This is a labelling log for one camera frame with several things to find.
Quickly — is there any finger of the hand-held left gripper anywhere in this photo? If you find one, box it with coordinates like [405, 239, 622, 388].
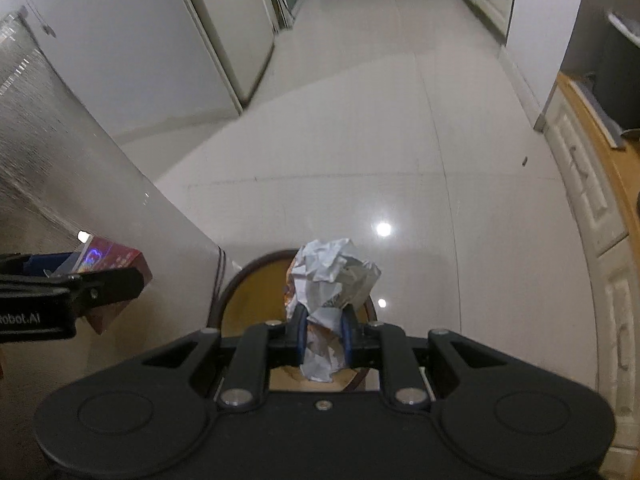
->
[0, 252, 76, 276]
[0, 266, 143, 318]

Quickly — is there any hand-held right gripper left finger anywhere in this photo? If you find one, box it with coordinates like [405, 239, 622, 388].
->
[142, 305, 307, 411]

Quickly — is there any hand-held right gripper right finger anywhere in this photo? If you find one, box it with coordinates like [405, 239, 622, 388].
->
[342, 307, 506, 411]

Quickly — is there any maroon cardboard box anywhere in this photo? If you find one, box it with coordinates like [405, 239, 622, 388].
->
[52, 237, 154, 336]

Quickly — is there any yellow trash bin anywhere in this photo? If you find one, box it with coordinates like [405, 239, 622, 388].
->
[209, 249, 379, 394]

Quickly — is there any paper ball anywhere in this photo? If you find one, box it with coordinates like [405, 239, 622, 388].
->
[285, 238, 382, 384]

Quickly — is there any white refrigerator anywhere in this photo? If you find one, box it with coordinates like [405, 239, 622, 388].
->
[172, 0, 277, 109]

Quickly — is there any low wooden top cabinet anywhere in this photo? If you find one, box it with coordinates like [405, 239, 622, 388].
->
[535, 71, 640, 456]

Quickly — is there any grey flat board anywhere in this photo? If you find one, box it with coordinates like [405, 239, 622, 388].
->
[570, 76, 627, 150]

